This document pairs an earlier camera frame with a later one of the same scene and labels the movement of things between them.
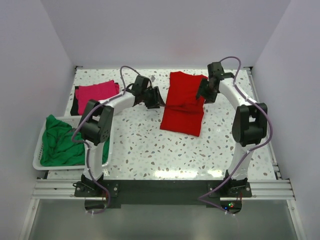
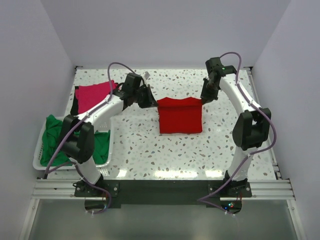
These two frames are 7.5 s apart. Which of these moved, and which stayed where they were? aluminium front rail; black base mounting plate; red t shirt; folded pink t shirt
Moved: red t shirt
Stayed: folded pink t shirt; black base mounting plate; aluminium front rail
